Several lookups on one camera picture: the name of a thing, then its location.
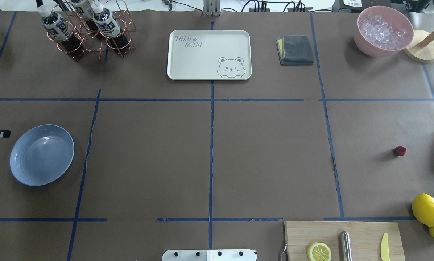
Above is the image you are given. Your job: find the blue plate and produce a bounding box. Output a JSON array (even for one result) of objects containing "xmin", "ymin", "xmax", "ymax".
[{"xmin": 9, "ymin": 124, "xmax": 75, "ymax": 186}]

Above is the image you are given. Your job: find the red strawberry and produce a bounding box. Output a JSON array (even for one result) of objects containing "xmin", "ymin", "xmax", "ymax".
[{"xmin": 393, "ymin": 146, "xmax": 407, "ymax": 157}]

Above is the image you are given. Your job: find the front dark drink bottle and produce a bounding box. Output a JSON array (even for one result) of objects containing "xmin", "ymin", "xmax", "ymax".
[{"xmin": 37, "ymin": 5, "xmax": 84, "ymax": 60}]

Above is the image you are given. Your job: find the dark drink bottle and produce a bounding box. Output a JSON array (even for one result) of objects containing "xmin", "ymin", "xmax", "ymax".
[
  {"xmin": 91, "ymin": 1, "xmax": 130, "ymax": 55},
  {"xmin": 69, "ymin": 0, "xmax": 94, "ymax": 20},
  {"xmin": 37, "ymin": 5, "xmax": 84, "ymax": 60}
]

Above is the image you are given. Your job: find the back dark drink bottle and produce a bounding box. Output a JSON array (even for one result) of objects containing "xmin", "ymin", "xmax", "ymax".
[{"xmin": 69, "ymin": 0, "xmax": 94, "ymax": 20}]

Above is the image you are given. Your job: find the middle dark drink bottle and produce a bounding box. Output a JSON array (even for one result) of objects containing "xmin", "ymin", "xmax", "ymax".
[{"xmin": 91, "ymin": 1, "xmax": 130, "ymax": 55}]

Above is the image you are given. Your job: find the cream bear tray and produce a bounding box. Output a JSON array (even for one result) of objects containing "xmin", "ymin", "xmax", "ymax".
[{"xmin": 166, "ymin": 30, "xmax": 253, "ymax": 81}]

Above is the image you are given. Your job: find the lemon half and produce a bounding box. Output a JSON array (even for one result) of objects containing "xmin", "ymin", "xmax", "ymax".
[{"xmin": 306, "ymin": 242, "xmax": 332, "ymax": 261}]

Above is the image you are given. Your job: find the wooden cutting board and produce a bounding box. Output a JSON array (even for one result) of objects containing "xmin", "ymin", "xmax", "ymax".
[{"xmin": 284, "ymin": 221, "xmax": 406, "ymax": 261}]

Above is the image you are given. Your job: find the pink bowl with ice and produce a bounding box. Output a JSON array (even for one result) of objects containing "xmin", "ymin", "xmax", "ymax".
[{"xmin": 354, "ymin": 5, "xmax": 414, "ymax": 57}]

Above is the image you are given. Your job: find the yellow plastic knife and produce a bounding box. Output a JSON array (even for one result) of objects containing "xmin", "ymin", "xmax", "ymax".
[{"xmin": 380, "ymin": 233, "xmax": 390, "ymax": 261}]

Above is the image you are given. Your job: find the whole yellow lemon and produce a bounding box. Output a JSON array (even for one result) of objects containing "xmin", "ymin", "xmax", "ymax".
[{"xmin": 412, "ymin": 193, "xmax": 434, "ymax": 227}]

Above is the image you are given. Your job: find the copper wire bottle rack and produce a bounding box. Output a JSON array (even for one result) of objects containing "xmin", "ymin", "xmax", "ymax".
[{"xmin": 37, "ymin": 0, "xmax": 137, "ymax": 61}]

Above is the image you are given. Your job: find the aluminium frame post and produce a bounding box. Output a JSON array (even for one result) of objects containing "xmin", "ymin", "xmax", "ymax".
[{"xmin": 203, "ymin": 0, "xmax": 221, "ymax": 17}]

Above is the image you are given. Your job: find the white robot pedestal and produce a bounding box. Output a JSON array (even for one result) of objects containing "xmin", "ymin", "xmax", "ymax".
[{"xmin": 162, "ymin": 249, "xmax": 258, "ymax": 261}]

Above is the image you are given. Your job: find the metal handled knife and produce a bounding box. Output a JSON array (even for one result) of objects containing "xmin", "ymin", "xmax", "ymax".
[{"xmin": 340, "ymin": 231, "xmax": 352, "ymax": 261}]

